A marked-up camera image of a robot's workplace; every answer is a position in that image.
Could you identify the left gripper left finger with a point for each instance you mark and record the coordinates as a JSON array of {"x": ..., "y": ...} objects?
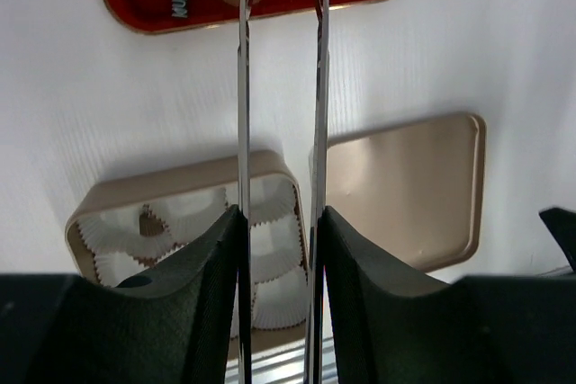
[{"x": 167, "y": 324}]

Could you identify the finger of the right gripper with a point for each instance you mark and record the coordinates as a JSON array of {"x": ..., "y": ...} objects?
[{"x": 560, "y": 223}]

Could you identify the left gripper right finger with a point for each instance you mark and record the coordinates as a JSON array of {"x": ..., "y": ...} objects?
[{"x": 392, "y": 323}]

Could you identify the brown heart chocolate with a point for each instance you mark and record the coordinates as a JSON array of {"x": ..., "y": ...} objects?
[{"x": 150, "y": 225}]

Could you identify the gold tin box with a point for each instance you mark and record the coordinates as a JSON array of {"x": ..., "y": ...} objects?
[{"x": 104, "y": 239}]

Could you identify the gold tin lid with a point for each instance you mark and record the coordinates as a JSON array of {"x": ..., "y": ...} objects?
[{"x": 415, "y": 188}]

